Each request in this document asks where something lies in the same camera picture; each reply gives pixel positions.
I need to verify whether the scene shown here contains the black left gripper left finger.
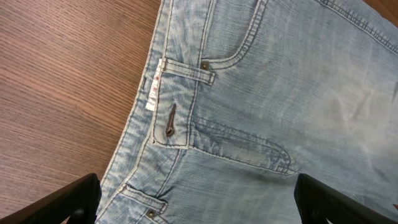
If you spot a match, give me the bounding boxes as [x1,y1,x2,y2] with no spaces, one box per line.
[1,173,101,224]

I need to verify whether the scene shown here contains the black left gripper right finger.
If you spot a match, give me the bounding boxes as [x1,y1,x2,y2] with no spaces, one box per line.
[294,174,397,224]

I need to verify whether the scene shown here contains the light blue denim shorts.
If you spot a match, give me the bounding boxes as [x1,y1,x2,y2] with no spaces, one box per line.
[96,0,397,223]

